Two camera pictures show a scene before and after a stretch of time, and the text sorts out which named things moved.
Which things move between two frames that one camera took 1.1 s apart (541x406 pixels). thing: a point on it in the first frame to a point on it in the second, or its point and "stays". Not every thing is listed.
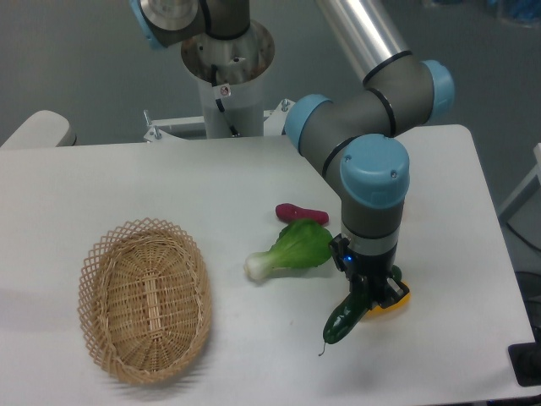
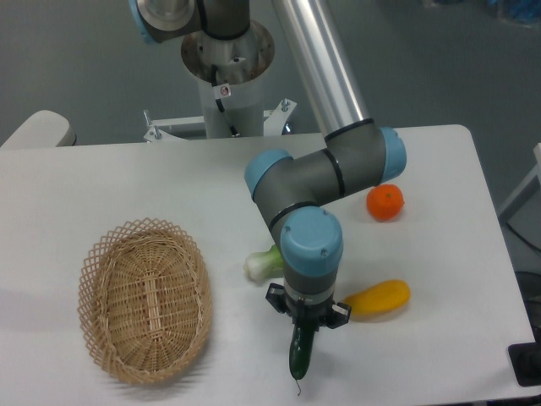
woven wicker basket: x=145 y=299 stays
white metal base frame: x=274 y=123 stays
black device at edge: x=526 y=359 stays
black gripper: x=374 y=270 to x=307 y=313
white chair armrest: x=44 y=128 stays
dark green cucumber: x=347 y=313 to x=300 y=352
